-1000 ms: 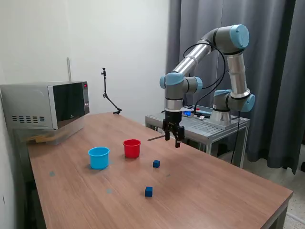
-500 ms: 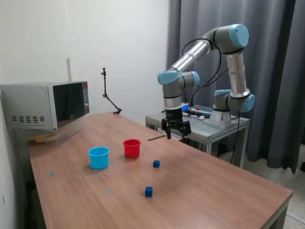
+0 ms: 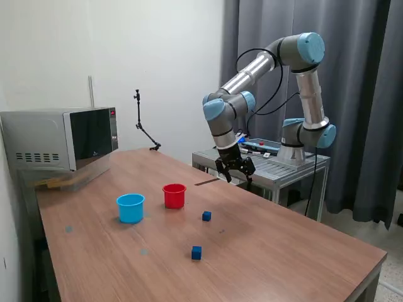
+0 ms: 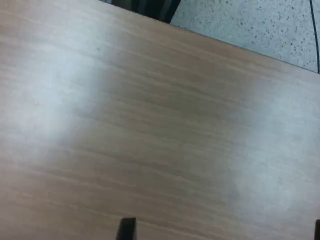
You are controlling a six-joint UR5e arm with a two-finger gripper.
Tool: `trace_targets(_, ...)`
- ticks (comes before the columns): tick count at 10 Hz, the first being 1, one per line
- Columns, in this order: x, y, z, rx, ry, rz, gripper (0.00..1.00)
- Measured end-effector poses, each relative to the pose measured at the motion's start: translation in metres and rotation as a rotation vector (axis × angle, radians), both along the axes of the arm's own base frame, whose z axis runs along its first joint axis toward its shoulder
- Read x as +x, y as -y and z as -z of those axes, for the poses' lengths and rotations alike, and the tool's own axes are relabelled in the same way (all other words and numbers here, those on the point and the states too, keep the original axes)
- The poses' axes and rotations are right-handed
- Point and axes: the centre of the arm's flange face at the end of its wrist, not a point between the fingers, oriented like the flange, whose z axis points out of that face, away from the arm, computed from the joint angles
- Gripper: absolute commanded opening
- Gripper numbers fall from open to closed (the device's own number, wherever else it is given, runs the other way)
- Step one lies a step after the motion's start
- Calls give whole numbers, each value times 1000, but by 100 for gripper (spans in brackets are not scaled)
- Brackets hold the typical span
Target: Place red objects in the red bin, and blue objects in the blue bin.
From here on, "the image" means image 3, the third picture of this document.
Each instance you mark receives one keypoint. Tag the clear plastic box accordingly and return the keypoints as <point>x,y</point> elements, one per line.
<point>78,181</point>

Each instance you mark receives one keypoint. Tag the silver microwave oven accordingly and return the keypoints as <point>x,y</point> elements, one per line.
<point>37,135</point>

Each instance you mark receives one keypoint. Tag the grey curtain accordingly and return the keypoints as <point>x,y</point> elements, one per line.
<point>362,126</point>

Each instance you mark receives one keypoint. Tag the black tape strip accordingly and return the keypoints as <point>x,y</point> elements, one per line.
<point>204,182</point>

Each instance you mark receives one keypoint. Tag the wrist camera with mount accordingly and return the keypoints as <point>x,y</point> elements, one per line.
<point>241,137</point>

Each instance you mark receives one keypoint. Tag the white wall pipe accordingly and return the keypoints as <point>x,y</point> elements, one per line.
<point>91,91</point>

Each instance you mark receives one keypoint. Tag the blue cube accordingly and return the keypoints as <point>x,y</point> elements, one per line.
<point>196,253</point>
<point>206,216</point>

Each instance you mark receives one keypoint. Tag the robot teach pendant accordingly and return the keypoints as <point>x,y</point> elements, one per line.
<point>267,145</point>

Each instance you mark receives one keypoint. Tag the blue plastic cup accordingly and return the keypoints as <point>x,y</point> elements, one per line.
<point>130,209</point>

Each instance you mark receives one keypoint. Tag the wooden block stack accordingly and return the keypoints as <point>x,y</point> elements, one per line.
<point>53,184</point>

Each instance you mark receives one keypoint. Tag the red plastic cup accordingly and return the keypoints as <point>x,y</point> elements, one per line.
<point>174,198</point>

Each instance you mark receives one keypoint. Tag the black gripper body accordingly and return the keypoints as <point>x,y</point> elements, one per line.
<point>230,155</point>

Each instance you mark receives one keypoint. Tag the small table sticker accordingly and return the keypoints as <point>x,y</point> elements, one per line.
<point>69,229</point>
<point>144,251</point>

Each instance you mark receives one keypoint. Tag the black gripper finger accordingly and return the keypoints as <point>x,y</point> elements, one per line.
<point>249,166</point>
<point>224,171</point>

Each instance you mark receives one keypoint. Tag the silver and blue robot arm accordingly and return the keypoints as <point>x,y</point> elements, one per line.
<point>248,74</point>

